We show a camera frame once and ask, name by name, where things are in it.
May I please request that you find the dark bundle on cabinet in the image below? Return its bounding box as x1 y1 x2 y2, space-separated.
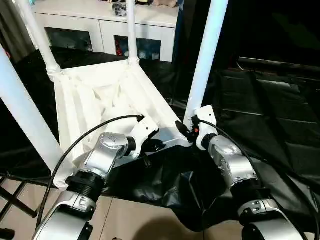
111 1 128 17

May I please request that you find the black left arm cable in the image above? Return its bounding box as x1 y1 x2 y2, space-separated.
35 115 146 236

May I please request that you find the grey curtain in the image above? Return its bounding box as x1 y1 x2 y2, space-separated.
0 0 37 63

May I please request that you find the white plastic table top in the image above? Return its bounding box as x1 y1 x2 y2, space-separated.
47 56 193 190

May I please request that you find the white cabinet with glass doors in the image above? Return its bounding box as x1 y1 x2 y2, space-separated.
30 0 181 63

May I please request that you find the black plastic mat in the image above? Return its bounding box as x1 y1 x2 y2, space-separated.
0 45 320 233

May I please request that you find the black bar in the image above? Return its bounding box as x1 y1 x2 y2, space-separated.
236 56 320 73

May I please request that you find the pink soft object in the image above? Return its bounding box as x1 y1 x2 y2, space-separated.
152 0 179 8

